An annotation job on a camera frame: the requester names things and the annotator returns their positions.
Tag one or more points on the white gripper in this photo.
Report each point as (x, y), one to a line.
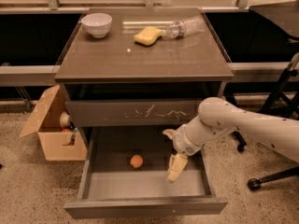
(181, 141)

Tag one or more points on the orange fruit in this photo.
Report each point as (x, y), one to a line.
(136, 161)

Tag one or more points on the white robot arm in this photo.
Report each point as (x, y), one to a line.
(216, 118)

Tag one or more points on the open grey middle drawer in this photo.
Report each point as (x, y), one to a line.
(111, 187)

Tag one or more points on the grey drawer cabinet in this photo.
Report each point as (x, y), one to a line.
(115, 67)

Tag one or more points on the scratched grey top drawer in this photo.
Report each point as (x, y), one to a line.
(131, 112)

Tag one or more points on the tape roll in box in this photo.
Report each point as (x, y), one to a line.
(64, 120)

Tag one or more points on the yellow sponge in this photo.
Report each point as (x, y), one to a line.
(148, 36)

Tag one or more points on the cardboard box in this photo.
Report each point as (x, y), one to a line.
(57, 144)

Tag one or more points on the clear plastic water bottle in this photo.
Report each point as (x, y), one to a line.
(181, 28)

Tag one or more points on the white ceramic bowl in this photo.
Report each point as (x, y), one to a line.
(97, 24)

